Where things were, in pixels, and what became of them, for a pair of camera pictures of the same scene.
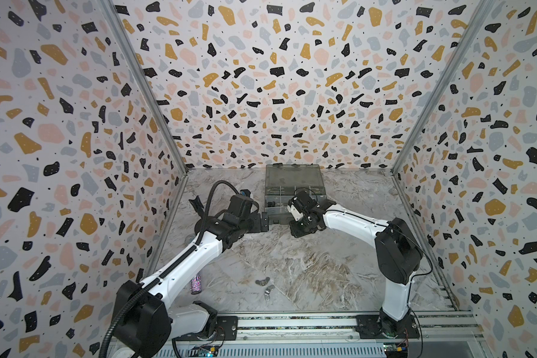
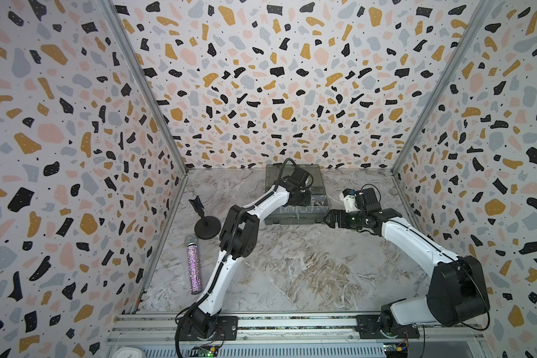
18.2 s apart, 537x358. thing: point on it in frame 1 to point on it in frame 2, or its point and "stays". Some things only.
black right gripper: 294,233 to 341,213
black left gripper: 257,227 to 308,199
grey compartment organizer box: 283,183 stays
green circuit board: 203,353 stays
